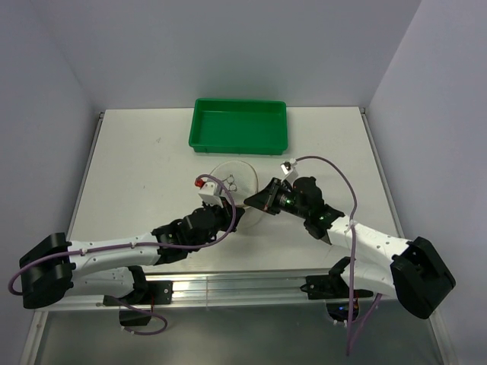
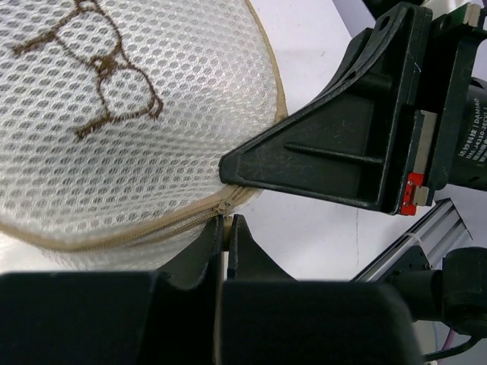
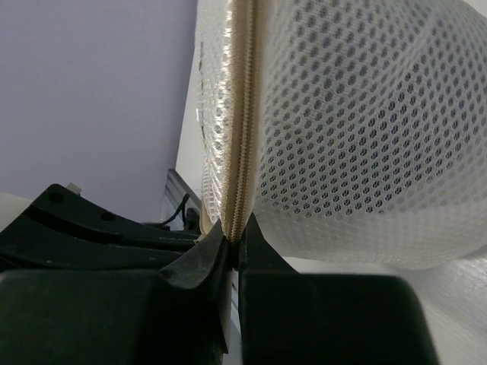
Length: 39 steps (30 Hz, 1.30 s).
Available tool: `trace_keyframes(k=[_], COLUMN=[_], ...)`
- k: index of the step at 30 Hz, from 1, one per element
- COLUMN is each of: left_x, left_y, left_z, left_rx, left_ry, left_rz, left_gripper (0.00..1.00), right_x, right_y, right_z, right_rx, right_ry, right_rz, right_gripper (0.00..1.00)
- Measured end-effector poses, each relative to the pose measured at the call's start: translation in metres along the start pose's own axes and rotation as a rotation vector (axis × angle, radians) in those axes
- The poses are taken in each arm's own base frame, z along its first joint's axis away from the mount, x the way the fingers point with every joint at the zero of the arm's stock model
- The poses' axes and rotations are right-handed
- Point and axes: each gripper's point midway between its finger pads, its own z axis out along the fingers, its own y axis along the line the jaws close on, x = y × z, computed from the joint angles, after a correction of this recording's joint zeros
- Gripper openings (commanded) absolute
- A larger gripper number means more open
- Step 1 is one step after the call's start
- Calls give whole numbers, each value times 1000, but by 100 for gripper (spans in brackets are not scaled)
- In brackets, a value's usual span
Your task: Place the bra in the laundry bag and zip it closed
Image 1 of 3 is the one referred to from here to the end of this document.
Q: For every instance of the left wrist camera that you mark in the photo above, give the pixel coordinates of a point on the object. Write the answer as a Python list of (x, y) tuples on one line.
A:
[(209, 191)]

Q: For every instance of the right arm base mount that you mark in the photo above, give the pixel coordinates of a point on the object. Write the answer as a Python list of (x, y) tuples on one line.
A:
[(335, 292)]

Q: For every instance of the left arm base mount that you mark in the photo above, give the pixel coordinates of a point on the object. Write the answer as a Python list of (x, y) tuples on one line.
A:
[(137, 311)]

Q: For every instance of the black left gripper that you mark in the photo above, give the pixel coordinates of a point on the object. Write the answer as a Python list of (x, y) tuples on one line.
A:
[(227, 212)]

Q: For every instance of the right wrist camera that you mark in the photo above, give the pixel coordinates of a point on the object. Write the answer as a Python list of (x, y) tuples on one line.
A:
[(289, 171)]

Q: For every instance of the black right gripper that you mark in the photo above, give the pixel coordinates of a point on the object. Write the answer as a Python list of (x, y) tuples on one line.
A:
[(265, 199)]

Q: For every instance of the green plastic tray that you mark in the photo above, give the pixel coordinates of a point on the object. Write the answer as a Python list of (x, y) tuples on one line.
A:
[(239, 126)]

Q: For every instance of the aluminium frame rail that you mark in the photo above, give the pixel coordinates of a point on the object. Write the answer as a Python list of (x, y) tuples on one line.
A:
[(244, 288)]

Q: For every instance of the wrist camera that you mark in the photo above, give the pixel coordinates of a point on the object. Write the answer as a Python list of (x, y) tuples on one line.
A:
[(209, 191), (289, 171)]

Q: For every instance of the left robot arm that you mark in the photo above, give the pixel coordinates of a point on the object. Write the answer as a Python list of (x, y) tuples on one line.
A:
[(57, 268)]

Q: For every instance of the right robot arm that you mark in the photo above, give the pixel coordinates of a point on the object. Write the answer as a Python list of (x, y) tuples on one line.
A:
[(410, 271)]

